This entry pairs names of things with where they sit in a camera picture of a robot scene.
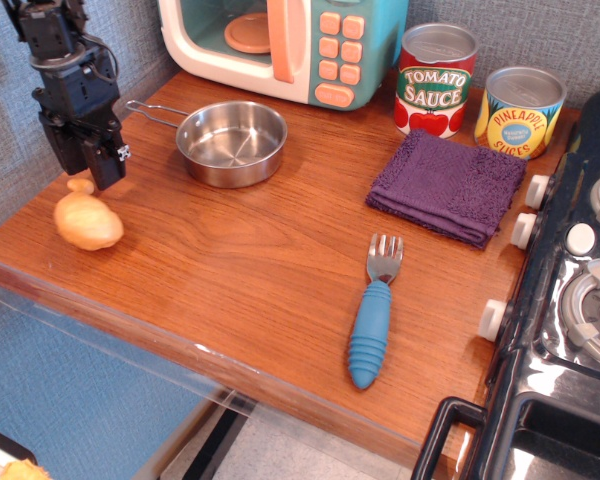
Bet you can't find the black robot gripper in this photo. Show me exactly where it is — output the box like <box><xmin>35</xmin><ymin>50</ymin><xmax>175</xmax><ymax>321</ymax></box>
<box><xmin>29</xmin><ymin>47</ymin><xmax>128</xmax><ymax>190</ymax></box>

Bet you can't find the orange toy chicken leg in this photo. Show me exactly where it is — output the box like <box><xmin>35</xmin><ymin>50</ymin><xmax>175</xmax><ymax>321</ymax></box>
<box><xmin>53</xmin><ymin>178</ymin><xmax>124</xmax><ymax>251</ymax></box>

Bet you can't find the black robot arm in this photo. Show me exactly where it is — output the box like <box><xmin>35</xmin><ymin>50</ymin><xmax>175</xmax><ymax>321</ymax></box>
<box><xmin>3</xmin><ymin>1</ymin><xmax>130</xmax><ymax>190</ymax></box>

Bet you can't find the small steel pan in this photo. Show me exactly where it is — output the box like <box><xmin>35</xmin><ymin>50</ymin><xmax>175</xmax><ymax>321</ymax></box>
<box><xmin>126</xmin><ymin>100</ymin><xmax>288</xmax><ymax>189</ymax></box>

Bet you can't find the clear acrylic table guard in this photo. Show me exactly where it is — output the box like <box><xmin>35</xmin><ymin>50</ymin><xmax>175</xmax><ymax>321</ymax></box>
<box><xmin>0</xmin><ymin>250</ymin><xmax>492</xmax><ymax>466</ymax></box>

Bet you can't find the teal toy microwave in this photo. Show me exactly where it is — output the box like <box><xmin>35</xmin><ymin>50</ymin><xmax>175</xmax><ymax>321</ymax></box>
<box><xmin>158</xmin><ymin>1</ymin><xmax>409</xmax><ymax>111</ymax></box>

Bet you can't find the orange object bottom left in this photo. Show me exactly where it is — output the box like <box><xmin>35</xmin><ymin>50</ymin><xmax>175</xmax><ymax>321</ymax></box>
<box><xmin>0</xmin><ymin>459</ymin><xmax>51</xmax><ymax>480</ymax></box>

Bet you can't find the tomato sauce can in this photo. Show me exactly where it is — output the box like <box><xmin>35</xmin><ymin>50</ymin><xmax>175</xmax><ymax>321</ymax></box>
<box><xmin>394</xmin><ymin>23</ymin><xmax>478</xmax><ymax>138</ymax></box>

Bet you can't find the folded purple cloth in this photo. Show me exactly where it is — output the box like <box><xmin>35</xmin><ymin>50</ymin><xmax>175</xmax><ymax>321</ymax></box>
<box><xmin>366</xmin><ymin>129</ymin><xmax>527</xmax><ymax>250</ymax></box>

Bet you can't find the pineapple slices can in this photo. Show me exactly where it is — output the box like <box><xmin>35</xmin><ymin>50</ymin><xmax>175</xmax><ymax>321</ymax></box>
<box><xmin>474</xmin><ymin>66</ymin><xmax>567</xmax><ymax>160</ymax></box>

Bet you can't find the white stove knob front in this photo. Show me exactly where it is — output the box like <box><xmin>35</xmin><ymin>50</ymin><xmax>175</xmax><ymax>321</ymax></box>
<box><xmin>478</xmin><ymin>299</ymin><xmax>507</xmax><ymax>342</ymax></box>

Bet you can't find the white stove knob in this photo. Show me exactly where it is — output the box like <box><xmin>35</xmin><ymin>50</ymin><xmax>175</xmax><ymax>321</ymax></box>
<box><xmin>525</xmin><ymin>175</ymin><xmax>551</xmax><ymax>210</ymax></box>
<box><xmin>510</xmin><ymin>213</ymin><xmax>537</xmax><ymax>250</ymax></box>
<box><xmin>478</xmin><ymin>299</ymin><xmax>507</xmax><ymax>342</ymax></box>

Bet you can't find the white stove knob middle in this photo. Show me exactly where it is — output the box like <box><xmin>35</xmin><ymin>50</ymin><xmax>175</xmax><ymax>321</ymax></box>
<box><xmin>510</xmin><ymin>213</ymin><xmax>537</xmax><ymax>250</ymax></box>

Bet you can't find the white stove knob rear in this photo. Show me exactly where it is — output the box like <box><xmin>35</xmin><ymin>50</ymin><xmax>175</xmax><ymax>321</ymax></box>
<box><xmin>525</xmin><ymin>175</ymin><xmax>551</xmax><ymax>210</ymax></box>

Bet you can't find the black toy stove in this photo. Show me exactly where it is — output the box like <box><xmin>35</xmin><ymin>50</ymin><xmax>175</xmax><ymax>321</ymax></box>
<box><xmin>412</xmin><ymin>92</ymin><xmax>600</xmax><ymax>479</ymax></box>

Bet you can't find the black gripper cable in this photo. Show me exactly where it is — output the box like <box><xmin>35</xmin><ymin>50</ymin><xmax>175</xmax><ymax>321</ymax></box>
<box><xmin>79</xmin><ymin>32</ymin><xmax>120</xmax><ymax>85</ymax></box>

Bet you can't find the blue handled fork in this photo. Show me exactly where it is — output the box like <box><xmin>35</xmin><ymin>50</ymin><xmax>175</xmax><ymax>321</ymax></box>
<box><xmin>348</xmin><ymin>234</ymin><xmax>404</xmax><ymax>389</ymax></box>

